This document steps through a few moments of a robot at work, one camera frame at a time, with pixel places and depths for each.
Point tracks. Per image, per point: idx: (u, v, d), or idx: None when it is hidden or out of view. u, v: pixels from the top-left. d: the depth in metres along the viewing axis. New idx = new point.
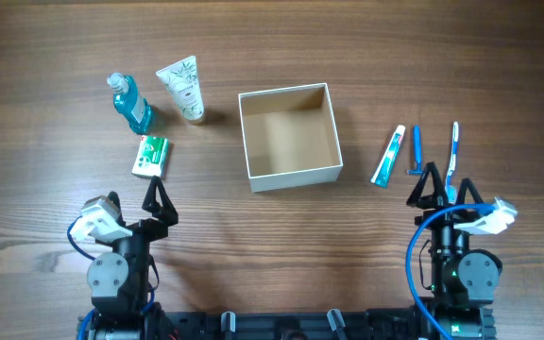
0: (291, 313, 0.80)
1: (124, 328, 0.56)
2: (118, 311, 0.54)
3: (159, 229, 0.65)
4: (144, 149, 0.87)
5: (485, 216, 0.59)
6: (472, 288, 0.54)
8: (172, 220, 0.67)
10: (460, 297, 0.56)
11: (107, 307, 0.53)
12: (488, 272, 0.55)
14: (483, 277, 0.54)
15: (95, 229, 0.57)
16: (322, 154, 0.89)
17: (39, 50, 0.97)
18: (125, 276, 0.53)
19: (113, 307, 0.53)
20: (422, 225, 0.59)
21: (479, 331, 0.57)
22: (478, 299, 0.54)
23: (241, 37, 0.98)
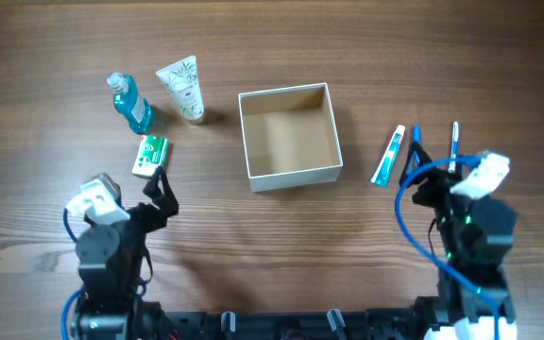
0: (291, 313, 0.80)
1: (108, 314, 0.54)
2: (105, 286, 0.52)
3: (159, 217, 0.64)
4: (144, 149, 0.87)
5: (474, 169, 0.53)
6: (491, 230, 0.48)
8: (173, 211, 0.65)
10: (479, 249, 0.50)
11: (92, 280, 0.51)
12: (504, 215, 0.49)
14: (499, 220, 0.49)
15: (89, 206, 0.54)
16: (322, 154, 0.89)
17: (39, 49, 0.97)
18: (114, 247, 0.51)
19: (100, 280, 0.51)
20: (408, 178, 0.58)
21: (505, 293, 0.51)
22: (500, 242, 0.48)
23: (242, 37, 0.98)
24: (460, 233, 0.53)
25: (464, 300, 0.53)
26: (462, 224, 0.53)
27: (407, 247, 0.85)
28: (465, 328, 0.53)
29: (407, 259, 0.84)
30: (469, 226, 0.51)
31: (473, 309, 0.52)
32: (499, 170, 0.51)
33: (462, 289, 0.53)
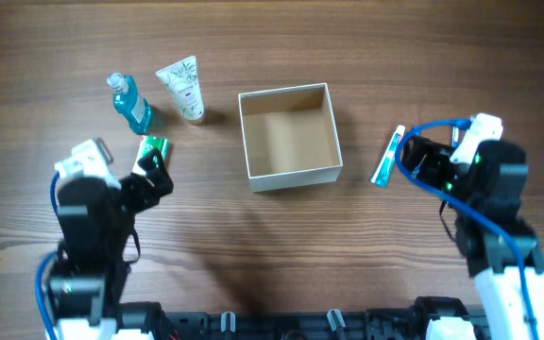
0: (291, 313, 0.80)
1: (82, 275, 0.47)
2: (85, 233, 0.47)
3: (139, 194, 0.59)
4: (143, 149, 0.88)
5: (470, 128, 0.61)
6: (505, 161, 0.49)
8: (166, 187, 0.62)
10: (496, 185, 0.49)
11: (73, 226, 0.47)
12: (515, 150, 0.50)
14: (511, 153, 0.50)
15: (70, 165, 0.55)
16: (322, 154, 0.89)
17: (39, 49, 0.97)
18: (100, 195, 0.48)
19: (82, 224, 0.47)
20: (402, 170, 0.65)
21: (533, 243, 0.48)
22: (512, 169, 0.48)
23: (241, 37, 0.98)
24: (470, 180, 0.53)
25: (487, 247, 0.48)
26: (468, 174, 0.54)
27: (407, 247, 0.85)
28: (489, 279, 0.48)
29: (407, 259, 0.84)
30: (476, 165, 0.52)
31: (499, 258, 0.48)
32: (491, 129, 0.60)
33: (485, 235, 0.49)
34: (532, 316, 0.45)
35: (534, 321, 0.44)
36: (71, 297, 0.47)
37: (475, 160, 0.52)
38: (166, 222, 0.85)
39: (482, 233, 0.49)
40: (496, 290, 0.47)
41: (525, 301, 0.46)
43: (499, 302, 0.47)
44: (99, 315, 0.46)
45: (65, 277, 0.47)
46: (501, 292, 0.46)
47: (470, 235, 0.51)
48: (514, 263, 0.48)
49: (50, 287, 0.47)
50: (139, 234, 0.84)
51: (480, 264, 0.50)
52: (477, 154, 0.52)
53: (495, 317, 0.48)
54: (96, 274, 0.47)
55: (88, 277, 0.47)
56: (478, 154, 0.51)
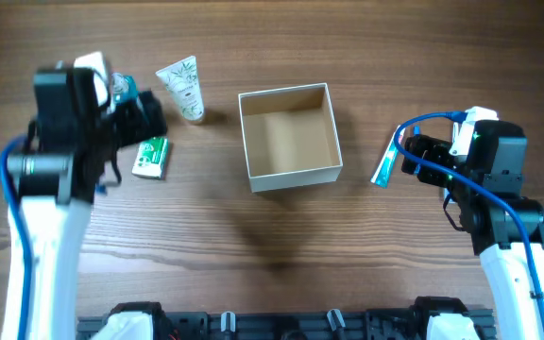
0: (291, 313, 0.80)
1: (49, 153, 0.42)
2: (60, 110, 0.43)
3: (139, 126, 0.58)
4: (144, 149, 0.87)
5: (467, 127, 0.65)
6: (502, 134, 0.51)
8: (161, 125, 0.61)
10: (497, 159, 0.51)
11: (49, 100, 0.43)
12: (509, 127, 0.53)
14: (506, 128, 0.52)
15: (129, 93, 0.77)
16: (322, 154, 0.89)
17: (39, 50, 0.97)
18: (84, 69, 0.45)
19: (59, 97, 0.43)
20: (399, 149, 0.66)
21: (539, 216, 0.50)
22: (513, 143, 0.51)
23: (242, 37, 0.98)
24: (470, 161, 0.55)
25: (493, 222, 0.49)
26: (469, 151, 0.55)
27: (407, 247, 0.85)
28: (495, 255, 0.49)
29: (407, 259, 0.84)
30: (476, 142, 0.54)
31: (505, 231, 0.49)
32: (455, 148, 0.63)
33: (492, 211, 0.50)
34: (539, 292, 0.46)
35: (541, 296, 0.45)
36: (34, 177, 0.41)
37: (475, 136, 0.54)
38: (166, 222, 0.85)
39: (487, 208, 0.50)
40: (501, 265, 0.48)
41: (533, 277, 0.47)
43: (505, 279, 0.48)
44: (67, 191, 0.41)
45: (30, 154, 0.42)
46: (507, 267, 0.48)
47: (474, 210, 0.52)
48: (518, 237, 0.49)
49: (10, 166, 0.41)
50: (140, 234, 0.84)
51: (484, 239, 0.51)
52: (475, 131, 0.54)
53: (501, 295, 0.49)
54: (66, 153, 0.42)
55: (56, 155, 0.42)
56: (477, 131, 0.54)
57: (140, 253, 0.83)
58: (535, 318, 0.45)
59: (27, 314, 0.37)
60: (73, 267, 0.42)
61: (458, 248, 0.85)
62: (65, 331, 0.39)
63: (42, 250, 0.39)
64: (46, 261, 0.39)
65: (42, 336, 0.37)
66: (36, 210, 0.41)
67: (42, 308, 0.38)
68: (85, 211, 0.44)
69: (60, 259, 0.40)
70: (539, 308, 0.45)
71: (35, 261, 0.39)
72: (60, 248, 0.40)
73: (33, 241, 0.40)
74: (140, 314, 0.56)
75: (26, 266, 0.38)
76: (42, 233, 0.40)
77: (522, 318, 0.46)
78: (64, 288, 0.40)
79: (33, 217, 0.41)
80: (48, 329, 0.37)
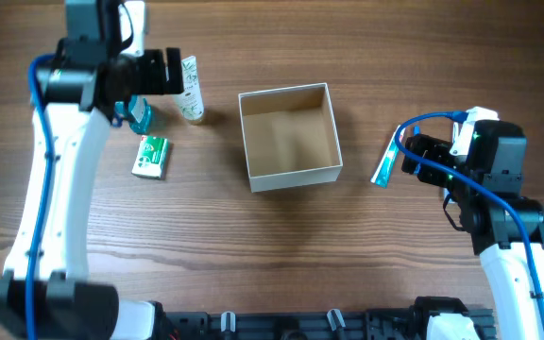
0: (291, 313, 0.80)
1: (75, 67, 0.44)
2: (88, 34, 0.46)
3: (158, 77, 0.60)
4: (144, 149, 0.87)
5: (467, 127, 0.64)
6: (502, 134, 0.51)
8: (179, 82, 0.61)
10: (497, 158, 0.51)
11: (78, 23, 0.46)
12: (508, 127, 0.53)
14: (506, 127, 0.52)
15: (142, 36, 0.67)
16: (322, 154, 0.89)
17: (39, 49, 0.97)
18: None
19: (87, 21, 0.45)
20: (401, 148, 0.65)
21: (539, 216, 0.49)
22: (512, 143, 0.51)
23: (242, 37, 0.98)
24: (470, 161, 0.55)
25: (494, 222, 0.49)
26: (468, 151, 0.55)
27: (407, 247, 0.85)
28: (495, 255, 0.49)
29: (407, 259, 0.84)
30: (476, 142, 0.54)
31: (505, 231, 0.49)
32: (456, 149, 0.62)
33: (492, 211, 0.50)
34: (539, 292, 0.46)
35: (541, 296, 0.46)
36: (59, 86, 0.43)
37: (474, 137, 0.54)
38: (166, 222, 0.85)
39: (488, 208, 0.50)
40: (501, 265, 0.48)
41: (533, 277, 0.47)
43: (505, 279, 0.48)
44: (90, 98, 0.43)
45: (57, 67, 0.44)
46: (508, 268, 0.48)
47: (474, 210, 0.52)
48: (519, 237, 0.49)
49: (39, 76, 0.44)
50: (140, 234, 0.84)
51: (484, 238, 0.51)
52: (475, 131, 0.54)
53: (501, 294, 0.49)
54: (91, 69, 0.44)
55: (81, 69, 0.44)
56: (477, 131, 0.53)
57: (140, 253, 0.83)
58: (535, 318, 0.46)
59: (45, 207, 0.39)
60: (90, 174, 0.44)
61: (458, 248, 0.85)
62: (78, 231, 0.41)
63: (63, 149, 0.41)
64: (66, 160, 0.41)
65: (58, 228, 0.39)
66: (59, 112, 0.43)
67: (60, 196, 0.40)
68: (105, 121, 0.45)
69: (79, 159, 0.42)
70: (539, 309, 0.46)
71: (56, 158, 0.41)
72: (80, 149, 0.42)
73: (56, 139, 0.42)
74: (143, 303, 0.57)
75: (48, 161, 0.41)
76: (63, 134, 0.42)
77: (522, 318, 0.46)
78: (80, 192, 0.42)
79: (56, 119, 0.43)
80: (63, 223, 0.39)
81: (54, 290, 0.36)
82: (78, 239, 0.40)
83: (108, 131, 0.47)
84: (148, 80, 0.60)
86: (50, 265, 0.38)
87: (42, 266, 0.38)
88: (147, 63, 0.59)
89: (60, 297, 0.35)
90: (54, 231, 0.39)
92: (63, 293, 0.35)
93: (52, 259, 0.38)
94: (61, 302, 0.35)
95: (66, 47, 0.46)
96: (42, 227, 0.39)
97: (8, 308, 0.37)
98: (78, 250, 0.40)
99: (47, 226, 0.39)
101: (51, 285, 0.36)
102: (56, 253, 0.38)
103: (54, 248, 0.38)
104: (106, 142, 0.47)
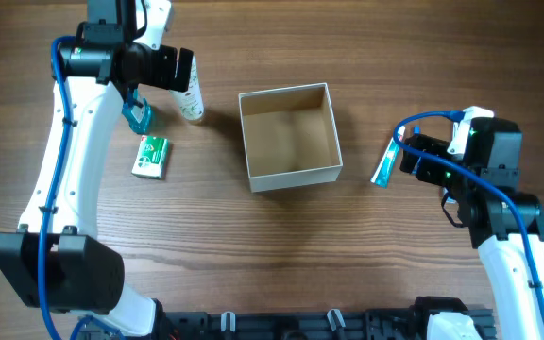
0: (291, 313, 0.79)
1: (93, 47, 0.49)
2: (107, 20, 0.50)
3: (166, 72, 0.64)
4: (144, 149, 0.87)
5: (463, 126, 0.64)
6: (499, 129, 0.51)
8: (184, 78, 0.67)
10: (493, 154, 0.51)
11: (99, 10, 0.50)
12: (503, 124, 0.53)
14: (503, 125, 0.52)
15: (157, 30, 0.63)
16: (322, 154, 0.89)
17: (40, 49, 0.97)
18: None
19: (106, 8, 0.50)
20: (399, 143, 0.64)
21: (536, 210, 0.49)
22: (507, 137, 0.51)
23: (242, 37, 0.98)
24: (467, 157, 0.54)
25: (491, 215, 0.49)
26: (466, 148, 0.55)
27: (407, 247, 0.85)
28: (493, 246, 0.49)
29: (407, 259, 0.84)
30: (473, 138, 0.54)
31: (501, 224, 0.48)
32: (454, 147, 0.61)
33: (489, 203, 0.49)
34: (537, 281, 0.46)
35: (538, 285, 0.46)
36: (78, 62, 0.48)
37: (471, 133, 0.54)
38: (166, 222, 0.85)
39: (484, 199, 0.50)
40: (501, 258, 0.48)
41: (530, 266, 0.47)
43: (503, 269, 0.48)
44: (107, 72, 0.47)
45: (76, 45, 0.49)
46: (505, 259, 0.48)
47: (471, 203, 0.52)
48: (517, 229, 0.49)
49: (60, 53, 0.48)
50: (140, 234, 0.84)
51: (482, 230, 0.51)
52: (471, 128, 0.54)
53: (502, 288, 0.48)
54: (109, 48, 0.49)
55: (100, 48, 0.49)
56: (473, 128, 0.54)
57: (140, 253, 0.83)
58: (535, 313, 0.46)
59: (61, 167, 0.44)
60: (101, 145, 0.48)
61: (458, 248, 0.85)
62: (89, 192, 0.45)
63: (80, 117, 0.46)
64: (82, 127, 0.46)
65: (73, 186, 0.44)
66: (78, 84, 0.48)
67: (76, 160, 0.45)
68: (118, 97, 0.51)
69: (94, 128, 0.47)
70: (537, 297, 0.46)
71: (73, 124, 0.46)
72: (95, 120, 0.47)
73: (74, 107, 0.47)
74: (145, 299, 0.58)
75: (67, 127, 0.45)
76: (81, 103, 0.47)
77: (522, 314, 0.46)
78: (93, 159, 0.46)
79: (75, 91, 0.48)
80: (77, 183, 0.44)
81: (65, 244, 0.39)
82: (89, 201, 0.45)
83: (118, 109, 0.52)
84: (159, 75, 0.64)
86: (63, 221, 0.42)
87: (54, 222, 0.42)
88: (161, 59, 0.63)
89: (72, 247, 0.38)
90: (68, 191, 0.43)
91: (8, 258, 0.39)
92: (75, 245, 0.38)
93: (64, 214, 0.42)
94: (73, 254, 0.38)
95: (86, 29, 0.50)
96: (58, 185, 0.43)
97: (19, 263, 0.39)
98: (88, 211, 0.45)
99: (62, 185, 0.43)
101: (63, 239, 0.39)
102: (69, 211, 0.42)
103: (67, 206, 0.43)
104: (115, 119, 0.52)
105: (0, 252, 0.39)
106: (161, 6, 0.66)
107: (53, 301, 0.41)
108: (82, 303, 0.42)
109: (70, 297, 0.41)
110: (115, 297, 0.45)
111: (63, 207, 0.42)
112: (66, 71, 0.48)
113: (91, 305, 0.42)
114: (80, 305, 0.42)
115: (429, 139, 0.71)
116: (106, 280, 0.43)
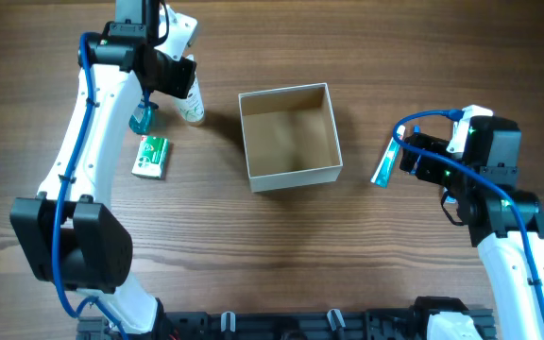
0: (291, 313, 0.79)
1: (118, 40, 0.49)
2: (132, 20, 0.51)
3: (178, 80, 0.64)
4: (144, 149, 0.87)
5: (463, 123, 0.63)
6: (497, 127, 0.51)
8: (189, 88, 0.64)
10: (492, 151, 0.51)
11: (127, 10, 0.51)
12: (502, 122, 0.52)
14: (503, 122, 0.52)
15: (178, 41, 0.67)
16: (322, 154, 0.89)
17: (39, 49, 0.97)
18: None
19: (132, 9, 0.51)
20: (399, 140, 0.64)
21: (535, 208, 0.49)
22: (506, 136, 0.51)
23: (242, 37, 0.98)
24: (467, 155, 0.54)
25: (491, 212, 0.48)
26: (465, 147, 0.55)
27: (407, 247, 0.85)
28: (492, 243, 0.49)
29: (407, 259, 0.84)
30: (472, 137, 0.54)
31: (501, 221, 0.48)
32: (454, 147, 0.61)
33: (489, 201, 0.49)
34: (536, 279, 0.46)
35: (538, 282, 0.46)
36: (104, 54, 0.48)
37: (471, 131, 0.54)
38: (166, 222, 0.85)
39: (484, 198, 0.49)
40: (501, 256, 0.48)
41: (530, 263, 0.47)
43: (502, 266, 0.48)
44: (129, 60, 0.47)
45: (103, 38, 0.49)
46: (505, 257, 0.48)
47: (470, 201, 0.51)
48: (516, 226, 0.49)
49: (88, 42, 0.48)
50: (140, 234, 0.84)
51: (481, 229, 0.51)
52: (471, 127, 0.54)
53: (501, 286, 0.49)
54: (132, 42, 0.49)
55: (125, 42, 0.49)
56: (472, 127, 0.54)
57: (140, 253, 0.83)
58: (534, 310, 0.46)
59: (83, 141, 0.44)
60: (120, 127, 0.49)
61: (458, 249, 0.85)
62: (106, 171, 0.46)
63: (102, 98, 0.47)
64: (104, 108, 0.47)
65: (92, 163, 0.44)
66: (104, 70, 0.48)
67: (96, 138, 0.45)
68: (138, 88, 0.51)
69: (114, 110, 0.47)
70: (536, 294, 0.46)
71: (95, 104, 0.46)
72: (116, 102, 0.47)
73: (96, 90, 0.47)
74: (148, 295, 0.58)
75: (90, 107, 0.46)
76: (104, 87, 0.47)
77: (522, 311, 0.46)
78: (111, 139, 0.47)
79: (99, 76, 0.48)
80: (96, 158, 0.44)
81: (81, 211, 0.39)
82: (104, 178, 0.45)
83: (136, 100, 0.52)
84: (173, 83, 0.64)
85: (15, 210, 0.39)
86: (80, 191, 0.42)
87: (73, 192, 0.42)
88: (178, 69, 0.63)
89: (88, 214, 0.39)
90: (87, 163, 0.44)
91: (25, 224, 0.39)
92: (90, 212, 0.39)
93: (82, 185, 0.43)
94: (86, 223, 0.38)
95: (112, 27, 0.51)
96: (77, 157, 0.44)
97: (35, 230, 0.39)
98: (104, 186, 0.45)
99: (82, 159, 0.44)
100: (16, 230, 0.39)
101: (79, 206, 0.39)
102: (87, 181, 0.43)
103: (85, 178, 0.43)
104: (133, 110, 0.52)
105: (19, 217, 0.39)
106: (186, 23, 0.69)
107: (63, 273, 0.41)
108: (93, 278, 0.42)
109: (81, 269, 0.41)
110: (125, 275, 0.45)
111: (82, 178, 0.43)
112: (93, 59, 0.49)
113: (100, 280, 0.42)
114: (91, 279, 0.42)
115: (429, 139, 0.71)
116: (115, 258, 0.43)
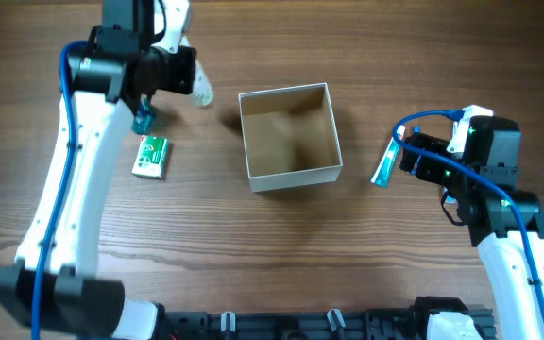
0: (291, 313, 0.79)
1: (106, 58, 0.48)
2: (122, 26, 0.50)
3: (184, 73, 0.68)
4: (144, 149, 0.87)
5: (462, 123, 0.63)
6: (497, 128, 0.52)
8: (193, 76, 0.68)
10: (490, 151, 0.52)
11: (116, 16, 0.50)
12: (501, 123, 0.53)
14: (501, 125, 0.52)
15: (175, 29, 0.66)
16: (322, 155, 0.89)
17: (39, 49, 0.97)
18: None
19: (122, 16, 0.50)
20: (396, 139, 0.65)
21: (535, 208, 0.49)
22: (506, 136, 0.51)
23: (242, 37, 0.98)
24: (467, 154, 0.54)
25: (491, 212, 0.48)
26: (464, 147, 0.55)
27: (407, 247, 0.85)
28: (492, 243, 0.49)
29: (407, 259, 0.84)
30: (472, 137, 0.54)
31: (501, 221, 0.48)
32: (453, 147, 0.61)
33: (489, 200, 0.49)
34: (536, 279, 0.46)
35: (538, 282, 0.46)
36: (88, 73, 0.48)
37: (471, 131, 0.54)
38: (166, 222, 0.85)
39: (484, 198, 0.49)
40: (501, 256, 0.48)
41: (530, 263, 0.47)
43: (502, 266, 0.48)
44: (116, 91, 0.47)
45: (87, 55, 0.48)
46: (505, 257, 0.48)
47: (470, 201, 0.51)
48: (516, 227, 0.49)
49: (71, 63, 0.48)
50: (139, 234, 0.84)
51: (481, 229, 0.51)
52: (470, 127, 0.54)
53: (501, 286, 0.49)
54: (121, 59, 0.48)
55: (112, 59, 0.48)
56: (472, 127, 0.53)
57: (140, 253, 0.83)
58: (534, 310, 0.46)
59: (65, 192, 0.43)
60: (108, 162, 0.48)
61: (458, 248, 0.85)
62: (90, 226, 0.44)
63: (84, 140, 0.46)
64: (87, 152, 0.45)
65: (75, 211, 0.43)
66: (87, 101, 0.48)
67: (77, 190, 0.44)
68: (128, 112, 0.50)
69: (98, 152, 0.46)
70: (536, 294, 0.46)
71: (77, 147, 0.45)
72: (101, 142, 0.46)
73: (79, 127, 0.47)
74: (147, 304, 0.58)
75: (72, 152, 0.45)
76: (87, 125, 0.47)
77: (522, 311, 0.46)
78: (97, 181, 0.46)
79: (82, 110, 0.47)
80: (77, 216, 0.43)
81: (62, 285, 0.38)
82: (91, 227, 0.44)
83: (127, 125, 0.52)
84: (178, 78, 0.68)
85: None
86: (60, 258, 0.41)
87: (53, 258, 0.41)
88: (178, 62, 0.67)
89: (67, 289, 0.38)
90: (68, 224, 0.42)
91: (6, 290, 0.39)
92: (69, 287, 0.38)
93: (63, 248, 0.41)
94: (67, 297, 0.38)
95: (100, 34, 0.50)
96: (58, 217, 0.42)
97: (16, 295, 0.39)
98: (90, 236, 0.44)
99: (63, 217, 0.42)
100: None
101: (60, 280, 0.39)
102: (67, 246, 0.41)
103: (66, 239, 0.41)
104: (124, 137, 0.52)
105: None
106: (178, 6, 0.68)
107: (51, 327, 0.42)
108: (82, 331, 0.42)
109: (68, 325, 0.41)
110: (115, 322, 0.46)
111: (62, 242, 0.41)
112: (75, 86, 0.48)
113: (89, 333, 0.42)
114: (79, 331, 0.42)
115: (428, 137, 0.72)
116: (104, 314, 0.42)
